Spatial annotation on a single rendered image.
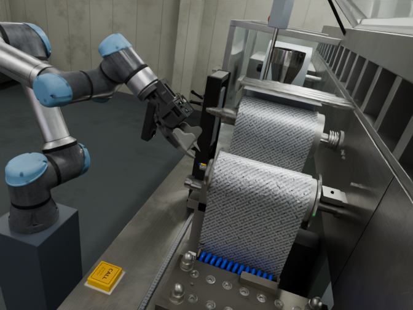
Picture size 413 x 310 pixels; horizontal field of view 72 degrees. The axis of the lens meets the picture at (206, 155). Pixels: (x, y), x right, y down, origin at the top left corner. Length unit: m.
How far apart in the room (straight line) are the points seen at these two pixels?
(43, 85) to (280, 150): 0.65
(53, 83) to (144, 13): 4.14
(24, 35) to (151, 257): 0.80
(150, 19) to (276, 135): 4.05
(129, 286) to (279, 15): 1.03
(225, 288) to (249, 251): 0.11
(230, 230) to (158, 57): 4.17
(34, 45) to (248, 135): 0.74
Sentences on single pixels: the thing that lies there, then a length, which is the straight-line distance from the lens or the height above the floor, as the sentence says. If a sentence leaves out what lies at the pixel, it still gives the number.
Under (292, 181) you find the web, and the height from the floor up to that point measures 1.31.
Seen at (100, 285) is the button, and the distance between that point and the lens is 0.91.
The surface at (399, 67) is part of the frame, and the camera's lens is 0.75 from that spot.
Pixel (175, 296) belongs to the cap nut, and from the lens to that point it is 0.73.
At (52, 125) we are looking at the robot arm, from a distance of 1.09.
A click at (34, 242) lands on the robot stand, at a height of 0.90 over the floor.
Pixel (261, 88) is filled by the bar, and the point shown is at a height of 1.45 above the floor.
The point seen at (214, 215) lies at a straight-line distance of 0.76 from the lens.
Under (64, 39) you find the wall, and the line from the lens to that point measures 5.63.
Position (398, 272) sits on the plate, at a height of 1.36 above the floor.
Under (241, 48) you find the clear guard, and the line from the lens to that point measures 1.65.
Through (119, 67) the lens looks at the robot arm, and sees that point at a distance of 0.76.
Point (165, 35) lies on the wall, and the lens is 4.69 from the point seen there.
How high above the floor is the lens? 1.64
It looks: 27 degrees down
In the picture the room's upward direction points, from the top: 10 degrees clockwise
